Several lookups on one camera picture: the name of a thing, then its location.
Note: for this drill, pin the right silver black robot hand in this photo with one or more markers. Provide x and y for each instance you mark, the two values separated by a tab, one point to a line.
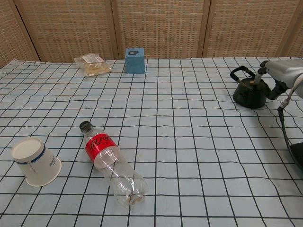
284	71

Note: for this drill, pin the black kettle lid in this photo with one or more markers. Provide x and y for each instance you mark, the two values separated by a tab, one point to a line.
247	83

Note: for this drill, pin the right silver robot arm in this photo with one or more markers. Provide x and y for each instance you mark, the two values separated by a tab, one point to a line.
300	87

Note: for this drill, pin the black kettle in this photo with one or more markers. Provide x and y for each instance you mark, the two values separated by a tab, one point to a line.
251	98

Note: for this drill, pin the black baseball cap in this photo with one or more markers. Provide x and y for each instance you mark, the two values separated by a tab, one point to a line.
298	153

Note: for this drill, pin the blue checked tablecloth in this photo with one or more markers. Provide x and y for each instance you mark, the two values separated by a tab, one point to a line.
189	142

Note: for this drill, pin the woven bamboo folding screen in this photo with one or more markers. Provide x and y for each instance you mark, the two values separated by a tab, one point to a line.
161	26

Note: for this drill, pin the small blue cardboard box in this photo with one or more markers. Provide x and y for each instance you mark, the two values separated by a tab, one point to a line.
135	65

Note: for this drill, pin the clear snack bag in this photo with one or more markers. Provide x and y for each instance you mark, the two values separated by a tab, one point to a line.
93	67

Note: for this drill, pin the empty clear plastic cola bottle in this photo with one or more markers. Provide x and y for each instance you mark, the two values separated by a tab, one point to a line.
105	153

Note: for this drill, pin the white paper cup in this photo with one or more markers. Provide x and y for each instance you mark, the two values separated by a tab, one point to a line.
35	163

